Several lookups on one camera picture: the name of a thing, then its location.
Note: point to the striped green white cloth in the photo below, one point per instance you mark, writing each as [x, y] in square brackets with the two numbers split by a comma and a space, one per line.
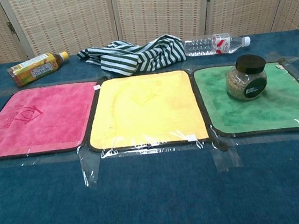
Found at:
[137, 55]

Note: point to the pink towel mat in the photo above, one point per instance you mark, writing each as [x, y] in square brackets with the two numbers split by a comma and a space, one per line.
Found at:
[45, 118]

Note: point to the clear water bottle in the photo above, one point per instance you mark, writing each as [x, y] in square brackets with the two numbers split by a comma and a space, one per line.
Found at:
[212, 46]

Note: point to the woven folding screen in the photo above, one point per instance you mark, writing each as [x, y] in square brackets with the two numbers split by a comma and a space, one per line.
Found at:
[138, 13]

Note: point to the yellow tea bottle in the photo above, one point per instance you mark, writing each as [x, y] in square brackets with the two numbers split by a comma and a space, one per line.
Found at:
[35, 69]

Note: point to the green towel mat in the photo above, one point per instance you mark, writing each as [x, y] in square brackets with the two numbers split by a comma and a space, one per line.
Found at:
[260, 110]

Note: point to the clear jar with black lid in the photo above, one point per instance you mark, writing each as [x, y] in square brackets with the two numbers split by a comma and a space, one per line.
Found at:
[246, 82]

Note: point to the yellow towel mat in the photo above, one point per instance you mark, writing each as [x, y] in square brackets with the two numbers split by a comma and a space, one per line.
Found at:
[146, 109]

